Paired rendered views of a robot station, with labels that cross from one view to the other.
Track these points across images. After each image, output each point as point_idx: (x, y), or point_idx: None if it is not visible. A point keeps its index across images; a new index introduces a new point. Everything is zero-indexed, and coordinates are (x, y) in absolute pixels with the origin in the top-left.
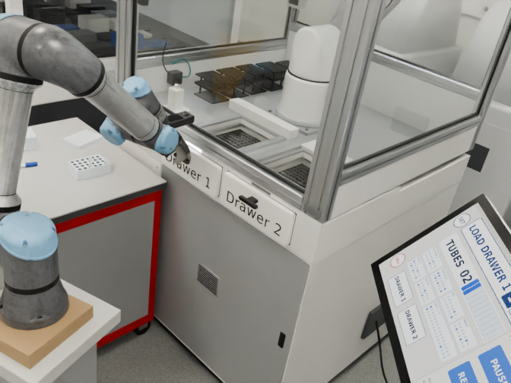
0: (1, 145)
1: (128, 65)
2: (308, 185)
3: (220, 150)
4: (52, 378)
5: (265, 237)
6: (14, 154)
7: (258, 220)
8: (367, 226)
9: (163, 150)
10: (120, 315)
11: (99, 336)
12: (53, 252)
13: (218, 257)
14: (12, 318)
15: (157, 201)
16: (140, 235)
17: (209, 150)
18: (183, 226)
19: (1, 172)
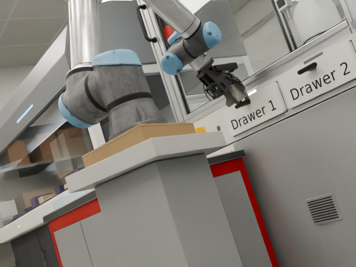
0: (82, 27)
1: (179, 95)
2: (344, 5)
3: (267, 69)
4: (170, 148)
5: (342, 95)
6: (94, 34)
7: (327, 82)
8: None
9: (210, 35)
10: (224, 138)
11: (207, 142)
12: (139, 64)
13: (319, 171)
14: (121, 128)
15: (242, 171)
16: (240, 207)
17: (260, 80)
18: (276, 180)
19: (87, 45)
